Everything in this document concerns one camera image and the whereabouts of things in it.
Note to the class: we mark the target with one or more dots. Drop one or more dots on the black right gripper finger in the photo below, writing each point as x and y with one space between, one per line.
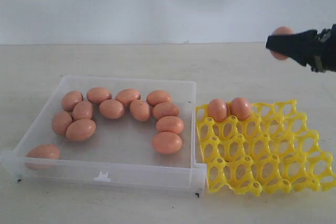
301 47

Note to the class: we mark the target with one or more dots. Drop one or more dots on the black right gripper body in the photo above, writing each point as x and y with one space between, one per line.
324 54

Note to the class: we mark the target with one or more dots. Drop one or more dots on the brown egg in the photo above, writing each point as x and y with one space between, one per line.
217 109
165 109
158 96
80 130
70 100
111 109
170 124
97 95
82 110
126 96
140 110
241 108
167 143
283 30
60 122

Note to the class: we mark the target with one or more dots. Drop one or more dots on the yellow plastic egg rack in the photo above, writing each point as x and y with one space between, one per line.
273 150

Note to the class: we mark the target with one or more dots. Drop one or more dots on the clear plastic tray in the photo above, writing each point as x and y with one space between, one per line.
120 151

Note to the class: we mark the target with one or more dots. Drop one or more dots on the brown egg front left corner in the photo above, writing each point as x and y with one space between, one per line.
46 151

